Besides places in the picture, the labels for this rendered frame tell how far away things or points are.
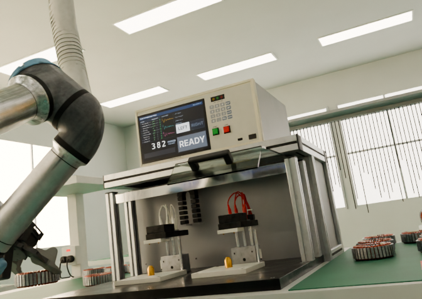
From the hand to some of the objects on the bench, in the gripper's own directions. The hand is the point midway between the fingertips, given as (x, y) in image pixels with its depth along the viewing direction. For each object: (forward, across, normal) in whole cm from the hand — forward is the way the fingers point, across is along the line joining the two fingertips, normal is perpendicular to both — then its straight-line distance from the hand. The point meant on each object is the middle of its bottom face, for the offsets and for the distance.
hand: (40, 277), depth 116 cm
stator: (+33, -81, -22) cm, 91 cm away
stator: (+34, +14, -23) cm, 44 cm away
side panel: (+48, -67, -35) cm, 90 cm away
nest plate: (+17, -22, -9) cm, 30 cm away
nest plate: (+17, -47, -9) cm, 51 cm away
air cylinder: (+28, -23, -19) cm, 41 cm away
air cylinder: (+28, -47, -19) cm, 58 cm away
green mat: (+36, +30, -24) cm, 52 cm away
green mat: (+35, -99, -23) cm, 108 cm away
